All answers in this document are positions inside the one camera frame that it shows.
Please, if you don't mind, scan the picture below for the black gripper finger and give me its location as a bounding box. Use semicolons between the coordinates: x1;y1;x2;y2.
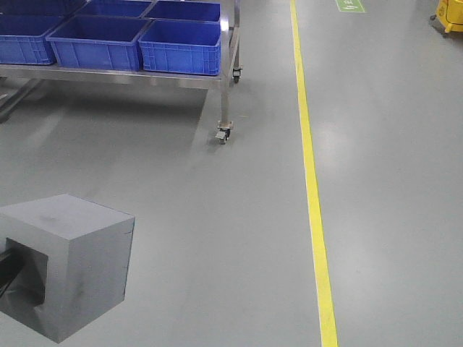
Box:
1;249;24;269
1;269;25;296

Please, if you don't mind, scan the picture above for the gray hollow cube base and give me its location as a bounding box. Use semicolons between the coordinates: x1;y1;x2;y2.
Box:
1;194;135;343

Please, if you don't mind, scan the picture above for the blue bin front left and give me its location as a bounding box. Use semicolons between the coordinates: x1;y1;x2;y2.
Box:
1;14;65;65

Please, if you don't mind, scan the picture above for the blue bin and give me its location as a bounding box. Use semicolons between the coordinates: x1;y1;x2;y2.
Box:
1;14;65;65
46;15;150;71
75;1;153;18
143;1;221;22
138;20;221;76

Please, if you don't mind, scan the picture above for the blue bin front middle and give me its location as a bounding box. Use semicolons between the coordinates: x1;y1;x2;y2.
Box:
46;15;150;71

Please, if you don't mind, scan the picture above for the blue bin front right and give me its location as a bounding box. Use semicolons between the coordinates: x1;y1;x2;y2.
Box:
138;20;221;76

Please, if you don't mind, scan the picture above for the blue bin rear middle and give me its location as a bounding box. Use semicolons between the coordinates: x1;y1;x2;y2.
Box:
75;1;153;18

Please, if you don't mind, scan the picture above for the blue bin rear right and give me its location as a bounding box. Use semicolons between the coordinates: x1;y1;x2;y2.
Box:
143;1;221;22

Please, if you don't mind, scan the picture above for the steel cart on casters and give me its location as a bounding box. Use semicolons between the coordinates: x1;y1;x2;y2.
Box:
1;1;242;144

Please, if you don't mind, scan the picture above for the yellow mop bucket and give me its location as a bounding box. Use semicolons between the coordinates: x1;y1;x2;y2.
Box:
429;0;463;35

